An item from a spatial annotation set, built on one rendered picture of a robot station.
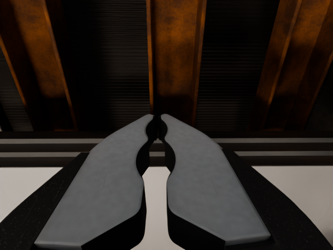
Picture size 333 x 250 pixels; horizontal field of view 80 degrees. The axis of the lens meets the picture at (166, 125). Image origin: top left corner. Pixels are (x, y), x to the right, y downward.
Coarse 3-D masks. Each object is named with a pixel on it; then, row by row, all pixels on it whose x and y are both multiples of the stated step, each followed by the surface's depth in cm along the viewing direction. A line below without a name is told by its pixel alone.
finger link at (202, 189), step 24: (168, 120) 11; (168, 144) 9; (192, 144) 9; (216, 144) 9; (168, 168) 10; (192, 168) 8; (216, 168) 8; (168, 192) 7; (192, 192) 7; (216, 192) 7; (240, 192) 7; (168, 216) 6; (192, 216) 6; (216, 216) 6; (240, 216) 6; (192, 240) 6; (216, 240) 5; (240, 240) 5; (264, 240) 5
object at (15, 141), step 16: (0, 144) 24; (16, 144) 24; (32, 144) 24; (48, 144) 24; (64, 144) 24; (80, 144) 24; (96, 144) 24; (160, 144) 24; (224, 144) 24; (240, 144) 24; (256, 144) 24; (272, 144) 25; (288, 144) 25; (304, 144) 25; (320, 144) 25; (0, 160) 23; (16, 160) 23; (32, 160) 23; (48, 160) 23; (64, 160) 23; (160, 160) 23; (256, 160) 23; (272, 160) 23; (288, 160) 23; (304, 160) 23; (320, 160) 23
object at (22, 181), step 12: (0, 168) 22; (12, 168) 22; (24, 168) 22; (36, 168) 22; (48, 168) 22; (60, 168) 22; (0, 180) 23; (12, 180) 23; (24, 180) 23; (36, 180) 23; (12, 192) 24; (24, 192) 24; (12, 204) 25
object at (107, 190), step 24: (144, 120) 11; (120, 144) 9; (144, 144) 9; (96, 168) 8; (120, 168) 8; (144, 168) 9; (72, 192) 7; (96, 192) 7; (120, 192) 7; (144, 192) 7; (72, 216) 6; (96, 216) 6; (120, 216) 6; (144, 216) 7; (48, 240) 5; (72, 240) 5; (96, 240) 5; (120, 240) 6
